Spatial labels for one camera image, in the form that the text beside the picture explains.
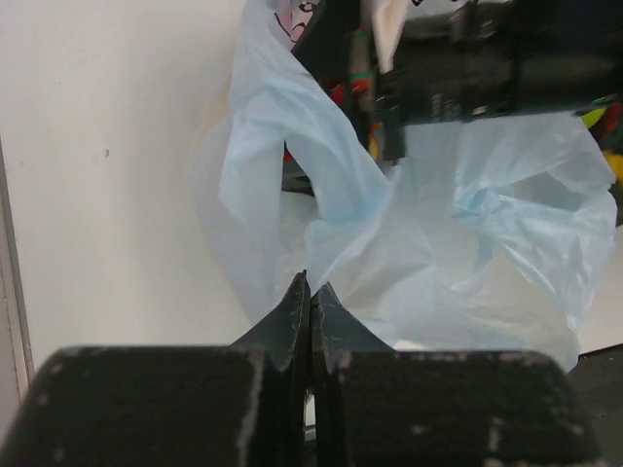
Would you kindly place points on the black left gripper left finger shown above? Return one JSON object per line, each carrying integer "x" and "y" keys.
{"x": 242, "y": 404}

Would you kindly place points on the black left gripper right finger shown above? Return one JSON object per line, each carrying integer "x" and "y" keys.
{"x": 376, "y": 406}

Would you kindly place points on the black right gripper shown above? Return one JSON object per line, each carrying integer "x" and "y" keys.
{"x": 387, "y": 70}

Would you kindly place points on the light blue printed plastic bag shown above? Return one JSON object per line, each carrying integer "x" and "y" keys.
{"x": 491, "y": 235}

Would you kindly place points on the yellow fake fruit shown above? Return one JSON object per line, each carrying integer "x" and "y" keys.
{"x": 615, "y": 162}

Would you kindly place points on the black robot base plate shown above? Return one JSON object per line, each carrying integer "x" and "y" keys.
{"x": 598, "y": 368}

